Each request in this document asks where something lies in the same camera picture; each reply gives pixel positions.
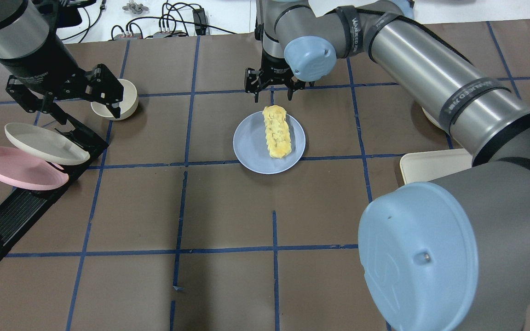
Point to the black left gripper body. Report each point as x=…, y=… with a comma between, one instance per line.
x=39, y=69

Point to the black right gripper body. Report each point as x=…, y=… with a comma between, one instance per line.
x=274, y=68

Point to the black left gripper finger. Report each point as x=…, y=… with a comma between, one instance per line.
x=47, y=105
x=104, y=88

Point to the yellow bread roll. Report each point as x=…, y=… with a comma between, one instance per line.
x=277, y=133

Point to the blue plate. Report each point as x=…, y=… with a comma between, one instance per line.
x=249, y=144

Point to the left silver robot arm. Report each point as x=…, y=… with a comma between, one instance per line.
x=22, y=29

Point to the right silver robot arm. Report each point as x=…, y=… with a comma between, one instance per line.
x=310, y=279

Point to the cream plate in rack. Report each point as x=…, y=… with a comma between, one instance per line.
x=45, y=144

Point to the pink plate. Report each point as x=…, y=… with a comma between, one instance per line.
x=22, y=170

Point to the black plate rack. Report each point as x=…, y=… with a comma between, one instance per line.
x=23, y=208

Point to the white shallow plate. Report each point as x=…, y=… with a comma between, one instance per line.
x=431, y=118

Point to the cream bowl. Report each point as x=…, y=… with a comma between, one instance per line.
x=128, y=105

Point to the black power adapter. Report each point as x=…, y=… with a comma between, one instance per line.
x=200, y=21

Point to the white rectangular tray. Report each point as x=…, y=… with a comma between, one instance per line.
x=430, y=165

